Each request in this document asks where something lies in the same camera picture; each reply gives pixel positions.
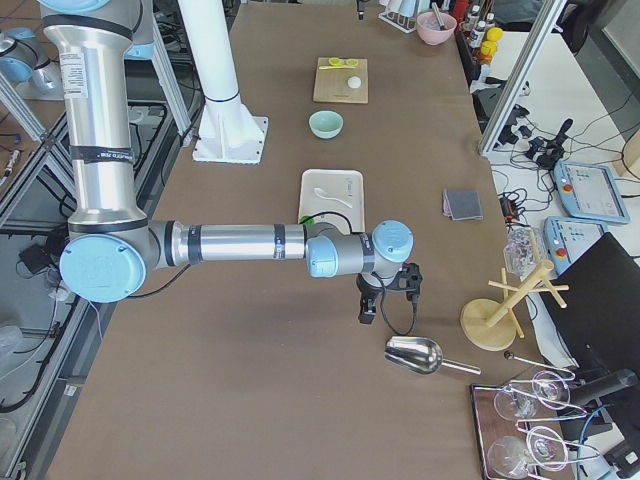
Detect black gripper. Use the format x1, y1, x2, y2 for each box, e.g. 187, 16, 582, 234
356, 263, 423, 324

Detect white ceramic spoon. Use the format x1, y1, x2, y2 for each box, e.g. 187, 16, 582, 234
313, 187, 353, 209

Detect white steamed bun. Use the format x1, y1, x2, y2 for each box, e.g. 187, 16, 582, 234
347, 76, 362, 90

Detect mint green bowl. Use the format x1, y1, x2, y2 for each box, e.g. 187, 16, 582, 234
308, 110, 344, 140

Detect pink bowl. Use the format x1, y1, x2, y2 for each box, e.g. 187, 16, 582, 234
416, 11, 458, 46

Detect metal scoop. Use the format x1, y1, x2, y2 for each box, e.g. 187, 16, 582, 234
384, 336, 482, 375

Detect white rectangular tray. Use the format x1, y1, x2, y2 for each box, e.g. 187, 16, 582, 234
298, 169, 366, 234

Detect wooden mug tree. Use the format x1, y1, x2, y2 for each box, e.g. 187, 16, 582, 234
460, 231, 570, 351

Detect grey folded cloth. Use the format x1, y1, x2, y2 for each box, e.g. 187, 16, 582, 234
443, 189, 484, 221

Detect clear glass container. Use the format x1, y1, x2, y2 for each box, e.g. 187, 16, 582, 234
503, 227, 542, 277

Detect wine glass rack tray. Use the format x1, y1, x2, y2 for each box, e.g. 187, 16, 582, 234
470, 370, 599, 479

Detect lower teach pendant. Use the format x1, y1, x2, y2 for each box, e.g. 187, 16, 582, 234
544, 216, 609, 274

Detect teach pendant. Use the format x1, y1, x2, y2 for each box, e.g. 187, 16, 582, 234
553, 161, 631, 224
544, 216, 609, 274

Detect wooden cutting board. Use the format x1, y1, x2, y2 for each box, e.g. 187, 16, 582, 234
313, 57, 369, 104

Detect upper teach pendant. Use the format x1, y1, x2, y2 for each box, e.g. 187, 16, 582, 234
553, 161, 631, 224

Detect yellow toy fruit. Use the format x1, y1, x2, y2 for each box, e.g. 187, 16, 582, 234
480, 27, 503, 57

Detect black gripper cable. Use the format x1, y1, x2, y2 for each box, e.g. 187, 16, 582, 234
378, 279, 419, 337

